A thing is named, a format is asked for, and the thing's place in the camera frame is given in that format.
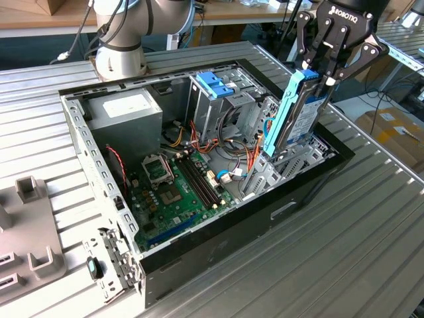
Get red black twisted wire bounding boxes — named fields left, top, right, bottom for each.
left=105, top=143, right=129, bottom=199

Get orange red disk power wire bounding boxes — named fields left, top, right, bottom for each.
left=246, top=145, right=262, bottom=182

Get grey parts rack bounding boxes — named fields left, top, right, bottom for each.
left=0, top=176, right=69, bottom=307

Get orange red wire bundle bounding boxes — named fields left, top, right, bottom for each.
left=189, top=119, right=219, bottom=156

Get blue data wire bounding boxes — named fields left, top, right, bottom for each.
left=217, top=114, right=278, bottom=182

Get blue expansion slot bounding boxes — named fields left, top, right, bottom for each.
left=146, top=213, right=201, bottom=249

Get metal disk bay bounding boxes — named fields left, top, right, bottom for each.
left=240, top=95, right=336, bottom=203

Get hard disk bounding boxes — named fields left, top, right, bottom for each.
left=263, top=68, right=334, bottom=158

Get cardboard box white label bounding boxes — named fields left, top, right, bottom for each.
left=356, top=107, right=424, bottom=173

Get black open PC case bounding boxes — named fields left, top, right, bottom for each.
left=58, top=58, right=356, bottom=309

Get long wooden desk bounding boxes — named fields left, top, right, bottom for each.
left=0, top=0, right=395, bottom=37

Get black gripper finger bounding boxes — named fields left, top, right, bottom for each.
left=319, top=28, right=391, bottom=100
left=295, top=11, right=334, bottom=71

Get black cable metal plug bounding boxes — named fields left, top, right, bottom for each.
left=49, top=0, right=100, bottom=66

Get RAM slot white latches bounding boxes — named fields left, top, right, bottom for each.
left=178, top=152, right=217, bottom=209
left=184, top=150, right=226, bottom=204

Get RAM slot black latches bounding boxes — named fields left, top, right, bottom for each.
left=174, top=158, right=213, bottom=211
left=182, top=154, right=221, bottom=206

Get black cable bundle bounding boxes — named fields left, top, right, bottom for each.
left=217, top=105, right=248, bottom=148

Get black teal case latch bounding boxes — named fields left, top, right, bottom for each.
left=85, top=256, right=104, bottom=282

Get grey power supply unit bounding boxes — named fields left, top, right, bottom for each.
left=82, top=87, right=164, bottom=156

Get metal drive cage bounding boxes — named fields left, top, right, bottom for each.
left=185, top=64, right=266, bottom=148

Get thin wires white plug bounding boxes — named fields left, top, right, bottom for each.
left=221, top=158, right=248, bottom=185

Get metal socket cover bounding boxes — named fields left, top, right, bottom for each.
left=141, top=153, right=176, bottom=186

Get green motherboard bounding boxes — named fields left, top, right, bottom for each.
left=127, top=150, right=238, bottom=253

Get slat table aluminium frame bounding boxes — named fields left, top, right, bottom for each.
left=350, top=21, right=424, bottom=95

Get blue plastic drive bracket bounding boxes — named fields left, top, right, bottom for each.
left=195, top=72, right=235, bottom=99

